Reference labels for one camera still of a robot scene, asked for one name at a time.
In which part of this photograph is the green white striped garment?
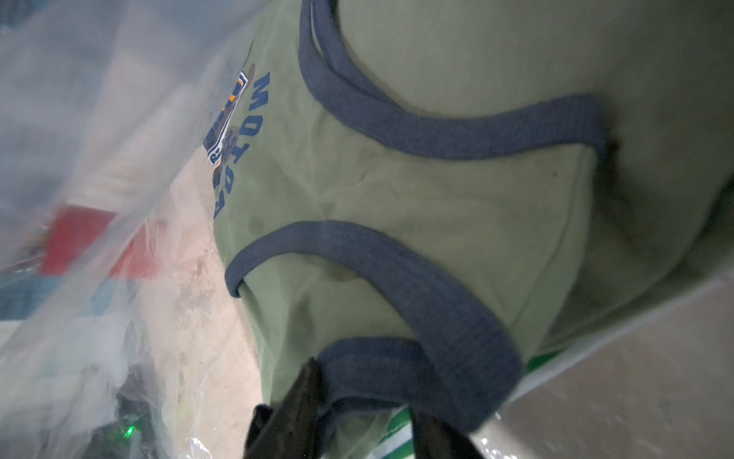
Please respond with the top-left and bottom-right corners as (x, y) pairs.
(368, 349), (569, 458)

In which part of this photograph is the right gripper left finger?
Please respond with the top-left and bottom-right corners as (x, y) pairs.
(243, 359), (322, 459)

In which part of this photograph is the clear vacuum bag blue zipper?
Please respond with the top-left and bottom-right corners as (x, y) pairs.
(0, 0), (734, 459)

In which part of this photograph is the red pencil cup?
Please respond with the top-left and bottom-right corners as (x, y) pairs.
(39, 206), (167, 279)

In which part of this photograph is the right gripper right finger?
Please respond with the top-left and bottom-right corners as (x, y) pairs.
(410, 409), (484, 459)

